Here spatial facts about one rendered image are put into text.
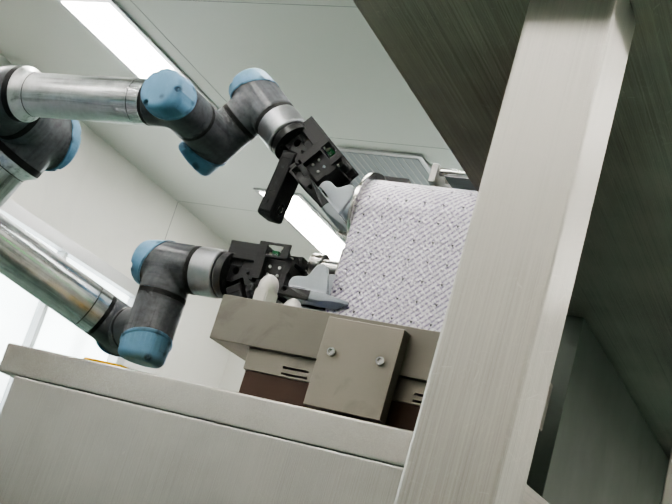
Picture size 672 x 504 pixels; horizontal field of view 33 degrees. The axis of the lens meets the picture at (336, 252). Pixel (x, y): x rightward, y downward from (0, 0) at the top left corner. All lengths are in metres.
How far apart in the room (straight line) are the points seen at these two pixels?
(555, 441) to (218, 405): 0.43
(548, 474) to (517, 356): 0.81
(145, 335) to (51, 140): 0.54
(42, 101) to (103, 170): 4.91
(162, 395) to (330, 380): 0.21
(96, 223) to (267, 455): 5.61
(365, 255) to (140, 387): 0.41
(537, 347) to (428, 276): 0.90
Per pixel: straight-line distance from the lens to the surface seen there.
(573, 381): 1.53
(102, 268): 6.95
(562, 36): 0.78
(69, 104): 1.93
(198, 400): 1.37
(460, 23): 0.90
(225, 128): 1.89
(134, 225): 7.16
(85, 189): 6.76
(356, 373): 1.34
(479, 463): 0.68
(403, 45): 0.95
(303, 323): 1.41
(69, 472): 1.44
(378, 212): 1.66
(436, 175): 2.00
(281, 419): 1.32
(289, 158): 1.83
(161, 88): 1.80
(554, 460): 1.51
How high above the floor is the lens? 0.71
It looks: 16 degrees up
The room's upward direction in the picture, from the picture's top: 17 degrees clockwise
